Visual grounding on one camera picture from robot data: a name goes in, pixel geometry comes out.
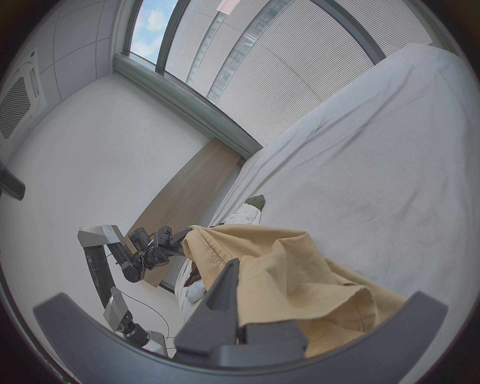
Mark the ceiling air conditioner vent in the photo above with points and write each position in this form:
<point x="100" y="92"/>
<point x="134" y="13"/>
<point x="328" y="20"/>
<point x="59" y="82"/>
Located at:
<point x="18" y="105"/>

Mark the green garment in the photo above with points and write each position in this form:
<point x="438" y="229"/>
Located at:
<point x="258" y="201"/>

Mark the window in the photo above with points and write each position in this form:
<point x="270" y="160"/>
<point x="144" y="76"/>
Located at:
<point x="281" y="56"/>

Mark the grey-green curtain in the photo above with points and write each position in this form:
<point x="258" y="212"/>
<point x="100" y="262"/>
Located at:
<point x="187" y="108"/>

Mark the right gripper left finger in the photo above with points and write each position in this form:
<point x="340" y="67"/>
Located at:
<point x="217" y="315"/>

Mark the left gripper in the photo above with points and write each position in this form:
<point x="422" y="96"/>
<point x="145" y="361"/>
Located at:
<point x="167" y="252"/>

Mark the tan shorts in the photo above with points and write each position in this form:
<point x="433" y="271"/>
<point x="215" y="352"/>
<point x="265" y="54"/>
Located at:
<point x="292" y="270"/>

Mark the bed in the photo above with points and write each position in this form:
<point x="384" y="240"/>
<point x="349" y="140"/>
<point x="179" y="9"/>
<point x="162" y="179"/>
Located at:
<point x="356" y="157"/>

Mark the brown garment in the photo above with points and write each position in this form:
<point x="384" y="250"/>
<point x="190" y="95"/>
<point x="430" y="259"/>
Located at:
<point x="195" y="275"/>

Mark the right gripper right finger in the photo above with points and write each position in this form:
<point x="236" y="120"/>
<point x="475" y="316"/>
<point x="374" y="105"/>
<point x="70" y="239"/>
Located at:
<point x="273" y="335"/>

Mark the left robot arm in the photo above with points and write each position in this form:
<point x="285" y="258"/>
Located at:
<point x="97" y="270"/>

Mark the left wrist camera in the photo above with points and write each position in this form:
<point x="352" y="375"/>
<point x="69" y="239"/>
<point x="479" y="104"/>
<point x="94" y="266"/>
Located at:
<point x="165" y="234"/>

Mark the white garment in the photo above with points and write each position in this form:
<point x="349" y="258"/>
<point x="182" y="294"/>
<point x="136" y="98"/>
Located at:
<point x="249" y="215"/>

